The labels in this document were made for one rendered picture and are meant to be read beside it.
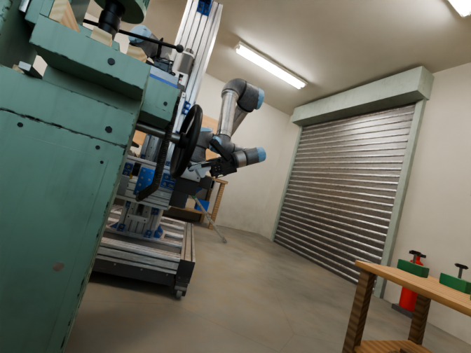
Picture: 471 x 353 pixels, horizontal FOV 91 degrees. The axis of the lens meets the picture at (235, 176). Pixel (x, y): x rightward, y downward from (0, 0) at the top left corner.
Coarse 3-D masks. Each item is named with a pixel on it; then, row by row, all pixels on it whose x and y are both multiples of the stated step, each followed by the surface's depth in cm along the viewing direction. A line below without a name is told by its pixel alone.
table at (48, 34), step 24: (48, 24) 44; (48, 48) 44; (72, 48) 46; (96, 48) 48; (72, 72) 53; (96, 72) 49; (120, 72) 50; (144, 72) 52; (144, 96) 73; (144, 120) 84; (168, 120) 75
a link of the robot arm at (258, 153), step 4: (248, 148) 107; (252, 148) 106; (256, 148) 106; (260, 148) 107; (244, 152) 104; (248, 152) 104; (252, 152) 105; (256, 152) 105; (260, 152) 106; (264, 152) 107; (248, 156) 104; (252, 156) 104; (256, 156) 105; (260, 156) 106; (264, 156) 107; (248, 160) 104; (252, 160) 105; (256, 160) 106; (260, 160) 107; (248, 164) 105; (252, 164) 108
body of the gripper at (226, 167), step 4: (232, 156) 103; (208, 160) 102; (212, 160) 98; (220, 160) 99; (224, 160) 102; (228, 160) 102; (232, 160) 103; (236, 160) 102; (216, 164) 98; (220, 164) 100; (224, 164) 102; (228, 164) 103; (232, 164) 104; (236, 164) 102; (212, 168) 99; (216, 168) 100; (220, 168) 101; (224, 168) 100; (228, 168) 103; (232, 168) 103; (236, 168) 104; (212, 172) 100; (216, 172) 100; (220, 172) 100; (224, 172) 100; (228, 172) 103; (232, 172) 104; (212, 176) 103; (216, 176) 99; (220, 176) 100
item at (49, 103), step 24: (0, 72) 48; (0, 96) 48; (24, 96) 50; (48, 96) 52; (72, 96) 53; (48, 120) 52; (72, 120) 54; (96, 120) 56; (120, 120) 58; (120, 144) 58
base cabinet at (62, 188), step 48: (0, 144) 48; (48, 144) 52; (96, 144) 56; (0, 192) 49; (48, 192) 52; (96, 192) 56; (0, 240) 49; (48, 240) 53; (96, 240) 57; (0, 288) 49; (48, 288) 53; (0, 336) 50; (48, 336) 53
